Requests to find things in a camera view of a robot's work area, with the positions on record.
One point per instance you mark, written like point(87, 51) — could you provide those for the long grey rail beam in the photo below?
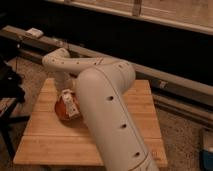
point(180, 86)

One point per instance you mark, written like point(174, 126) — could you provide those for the blue and white container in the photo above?
point(206, 153)

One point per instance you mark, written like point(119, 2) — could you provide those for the black stand on left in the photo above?
point(11, 94)

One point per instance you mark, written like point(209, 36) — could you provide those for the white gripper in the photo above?
point(64, 82)

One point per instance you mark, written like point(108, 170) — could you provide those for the small white box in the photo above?
point(34, 32)

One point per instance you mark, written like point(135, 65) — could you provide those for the clear labelled plastic bottle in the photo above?
point(72, 109)

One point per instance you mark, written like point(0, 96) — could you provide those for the orange ceramic bowl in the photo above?
point(60, 110)

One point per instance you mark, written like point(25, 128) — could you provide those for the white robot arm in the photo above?
point(99, 87)

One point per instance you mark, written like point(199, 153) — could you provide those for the light wooden shelf ledge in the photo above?
point(193, 15)

